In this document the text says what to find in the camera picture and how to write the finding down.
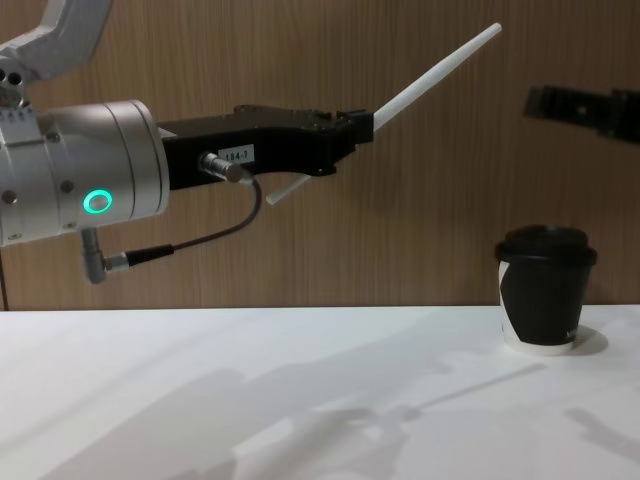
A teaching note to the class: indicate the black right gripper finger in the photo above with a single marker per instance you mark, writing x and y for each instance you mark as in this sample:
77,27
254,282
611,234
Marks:
565,106

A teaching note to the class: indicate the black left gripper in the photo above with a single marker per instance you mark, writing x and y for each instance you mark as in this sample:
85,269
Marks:
210,145

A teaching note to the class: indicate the white straw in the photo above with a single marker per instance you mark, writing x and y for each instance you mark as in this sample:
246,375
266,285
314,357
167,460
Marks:
435,75

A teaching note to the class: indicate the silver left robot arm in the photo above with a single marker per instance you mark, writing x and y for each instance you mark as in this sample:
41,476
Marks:
75,160

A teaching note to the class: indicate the black plastic cup lid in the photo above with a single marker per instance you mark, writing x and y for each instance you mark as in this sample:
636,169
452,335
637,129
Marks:
545,247

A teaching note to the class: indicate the black paper cup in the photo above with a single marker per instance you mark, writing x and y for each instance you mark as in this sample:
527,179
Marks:
547,305

